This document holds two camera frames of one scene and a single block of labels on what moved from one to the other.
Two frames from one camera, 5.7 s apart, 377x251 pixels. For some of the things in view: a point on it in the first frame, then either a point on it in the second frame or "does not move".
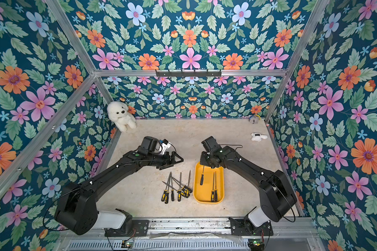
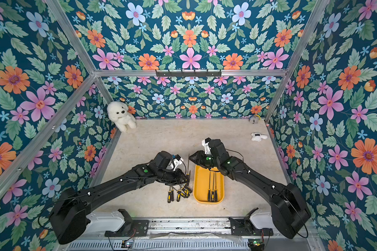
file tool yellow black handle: x=215 y=191 does not move
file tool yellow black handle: x=164 y=193 → x=187 y=174
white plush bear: x=117 y=112 does not move
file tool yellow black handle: x=212 y=193 does not move
